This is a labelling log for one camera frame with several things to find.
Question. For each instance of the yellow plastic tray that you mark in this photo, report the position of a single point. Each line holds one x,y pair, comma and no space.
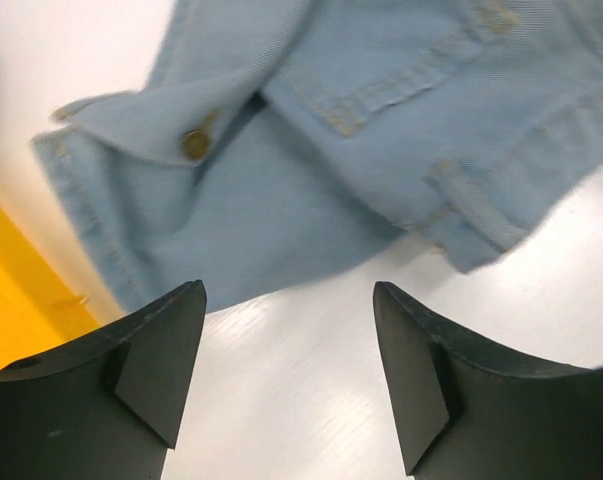
49,294

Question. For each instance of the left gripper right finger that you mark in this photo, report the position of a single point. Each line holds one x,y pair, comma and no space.
467,407

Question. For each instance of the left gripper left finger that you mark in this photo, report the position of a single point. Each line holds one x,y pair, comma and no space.
107,405

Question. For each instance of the light blue denim skirt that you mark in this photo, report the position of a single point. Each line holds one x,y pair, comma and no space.
280,142

